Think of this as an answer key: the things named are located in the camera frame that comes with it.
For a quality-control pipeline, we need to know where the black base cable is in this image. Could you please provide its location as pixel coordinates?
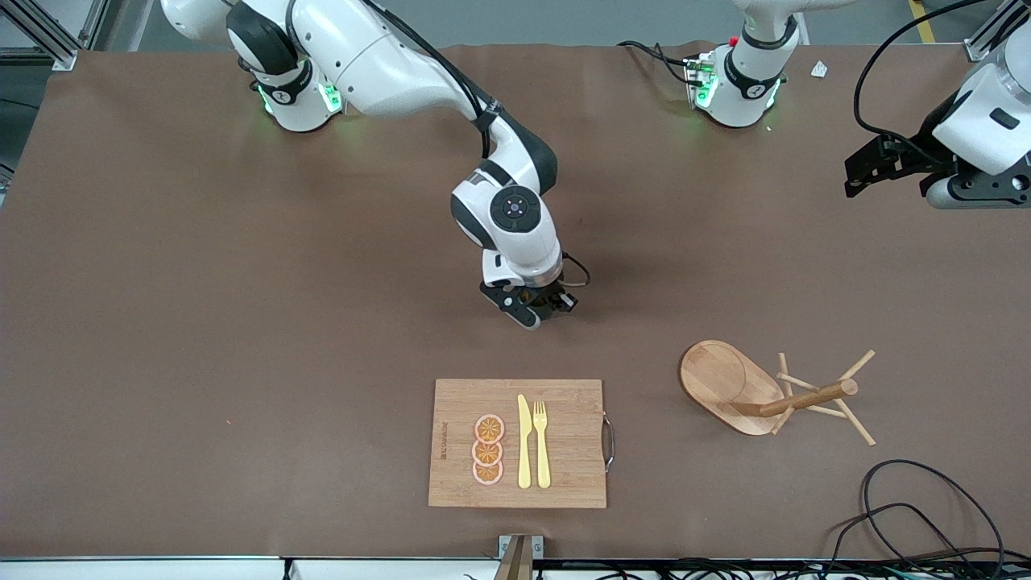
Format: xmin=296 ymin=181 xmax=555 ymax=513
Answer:
xmin=617 ymin=40 xmax=695 ymax=86

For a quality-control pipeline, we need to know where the silver aluminium profile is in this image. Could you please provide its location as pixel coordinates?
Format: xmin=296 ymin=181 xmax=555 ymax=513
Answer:
xmin=965 ymin=0 xmax=1031 ymax=61

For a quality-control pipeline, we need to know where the wooden cup rack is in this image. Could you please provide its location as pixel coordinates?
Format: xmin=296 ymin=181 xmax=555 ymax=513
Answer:
xmin=681 ymin=339 xmax=877 ymax=448

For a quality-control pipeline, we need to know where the silver aluminium frame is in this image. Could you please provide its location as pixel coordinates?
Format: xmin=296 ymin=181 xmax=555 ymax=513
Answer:
xmin=0 ymin=0 xmax=110 ymax=72

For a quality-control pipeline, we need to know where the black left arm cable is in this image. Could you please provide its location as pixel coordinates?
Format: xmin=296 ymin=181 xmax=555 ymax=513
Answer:
xmin=854 ymin=0 xmax=988 ymax=162

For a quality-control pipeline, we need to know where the bamboo cutting board, metal handle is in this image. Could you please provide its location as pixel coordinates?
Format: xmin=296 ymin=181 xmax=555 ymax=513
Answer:
xmin=428 ymin=379 xmax=617 ymax=510

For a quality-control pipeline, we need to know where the yellow plastic knife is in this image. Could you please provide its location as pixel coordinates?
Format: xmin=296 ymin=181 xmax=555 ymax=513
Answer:
xmin=516 ymin=394 xmax=533 ymax=490

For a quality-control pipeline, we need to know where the yellow plastic fork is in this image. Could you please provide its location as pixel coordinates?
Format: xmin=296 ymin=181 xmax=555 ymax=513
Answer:
xmin=532 ymin=400 xmax=552 ymax=490

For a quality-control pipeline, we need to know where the black looped cable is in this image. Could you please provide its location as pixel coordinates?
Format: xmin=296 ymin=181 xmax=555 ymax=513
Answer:
xmin=823 ymin=503 xmax=979 ymax=580
xmin=860 ymin=460 xmax=1008 ymax=580

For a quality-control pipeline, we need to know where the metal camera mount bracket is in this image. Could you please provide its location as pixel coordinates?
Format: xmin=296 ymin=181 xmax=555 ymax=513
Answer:
xmin=495 ymin=534 xmax=544 ymax=580

